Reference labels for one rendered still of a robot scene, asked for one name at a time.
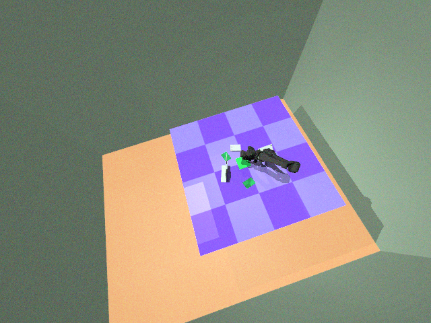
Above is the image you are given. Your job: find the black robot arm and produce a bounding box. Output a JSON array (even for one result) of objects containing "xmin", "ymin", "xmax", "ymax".
[{"xmin": 246, "ymin": 146, "xmax": 300, "ymax": 173}]

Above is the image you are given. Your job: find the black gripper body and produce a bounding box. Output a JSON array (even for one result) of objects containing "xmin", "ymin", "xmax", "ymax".
[{"xmin": 240, "ymin": 150, "xmax": 257, "ymax": 163}]

